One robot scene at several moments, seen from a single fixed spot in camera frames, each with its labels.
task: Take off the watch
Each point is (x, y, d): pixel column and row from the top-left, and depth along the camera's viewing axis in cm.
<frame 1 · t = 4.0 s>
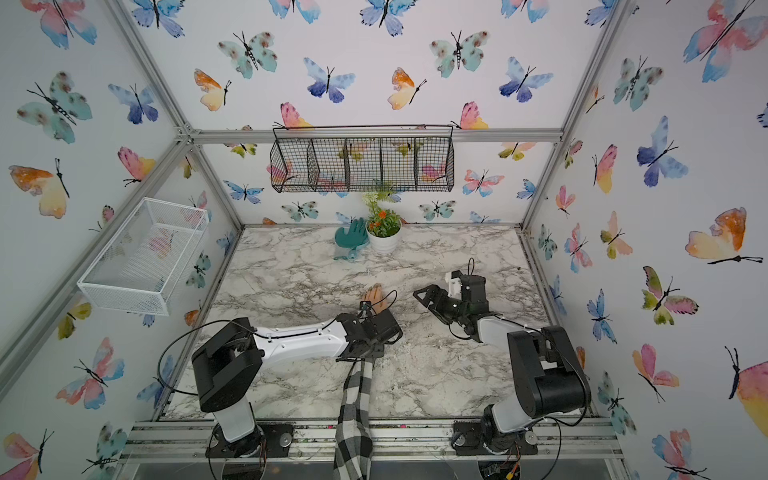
left hand: (378, 346, 87), fingers open
right hand: (422, 297, 89), fingers open
white flower pot: (385, 244, 112), point 4 cm above the table
green artificial plant: (382, 223, 101), point 17 cm above the table

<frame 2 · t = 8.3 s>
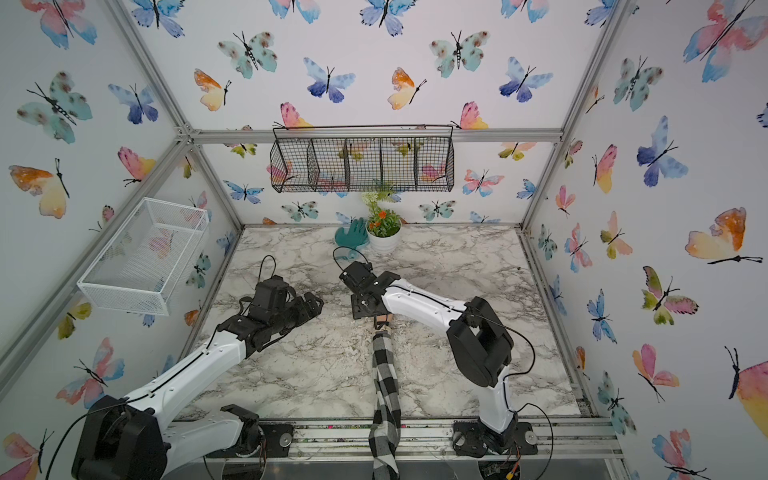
left hand: (316, 305, 85), fingers open
right hand: (367, 304, 88), fingers open
the named things where they were.

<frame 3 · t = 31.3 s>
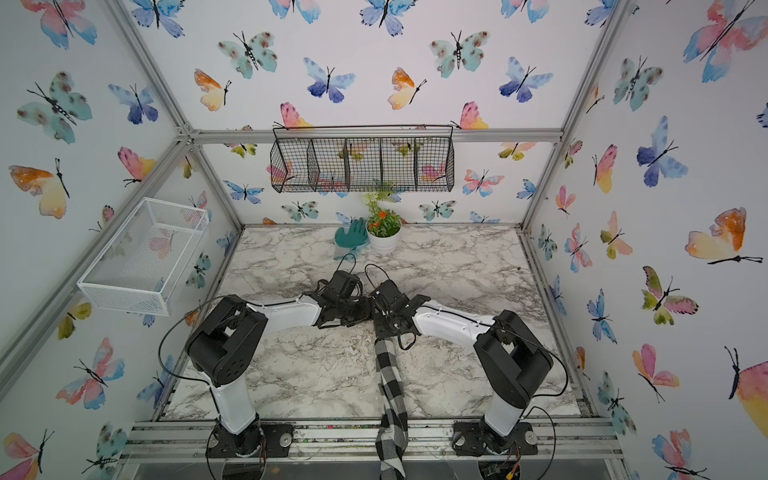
left hand: (380, 313, 93), fingers open
right hand: (381, 326, 88), fingers closed
the named things where they were.

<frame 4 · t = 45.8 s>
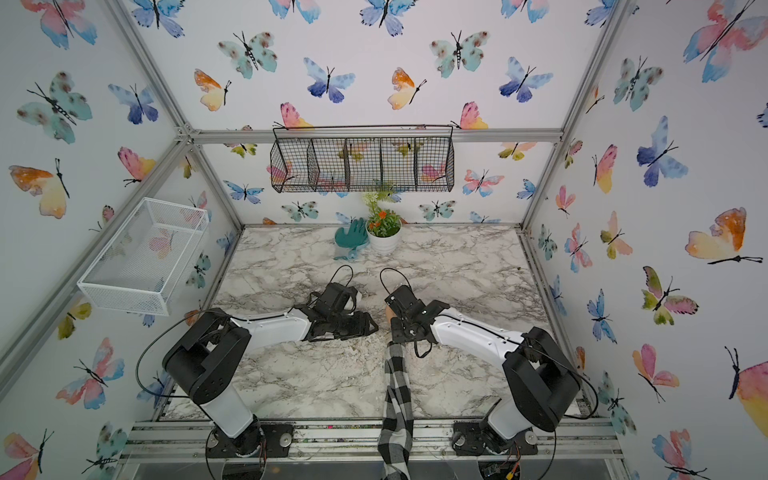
left hand: (375, 327, 90), fingers open
right hand: (401, 328, 86), fingers closed
the named things where they were.

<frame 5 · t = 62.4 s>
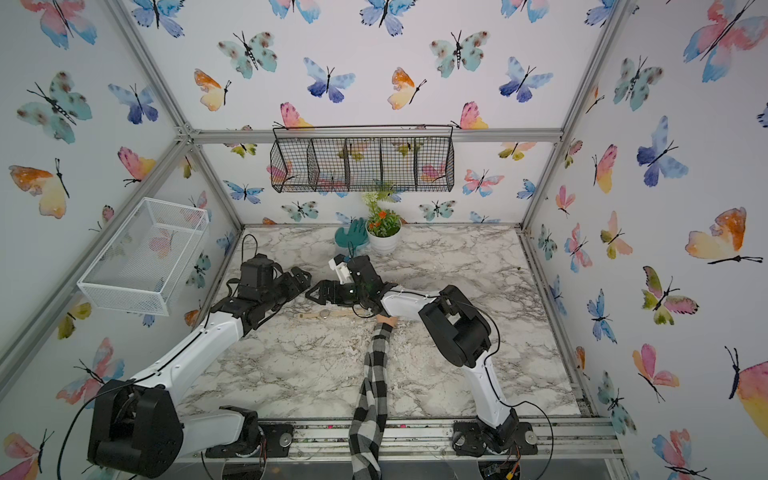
left hand: (304, 278, 86), fingers open
right hand: (316, 294, 86), fingers open
the named things where they were.

